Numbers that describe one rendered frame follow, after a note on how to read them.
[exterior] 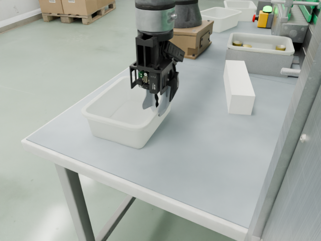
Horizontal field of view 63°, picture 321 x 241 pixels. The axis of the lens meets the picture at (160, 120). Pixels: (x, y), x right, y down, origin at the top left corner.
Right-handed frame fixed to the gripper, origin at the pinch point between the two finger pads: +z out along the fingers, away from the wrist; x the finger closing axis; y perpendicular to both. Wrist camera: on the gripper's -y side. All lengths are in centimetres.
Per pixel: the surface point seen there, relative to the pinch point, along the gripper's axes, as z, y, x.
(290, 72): -15.0, 0.7, 25.8
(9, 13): 60, -235, -343
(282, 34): -4, -63, 24
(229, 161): 5.6, 5.2, 18.9
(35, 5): 61, -292, -349
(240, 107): 3.3, -14.7, 17.7
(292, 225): -13.3, 32.0, 27.3
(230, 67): -0.4, -31.7, 10.9
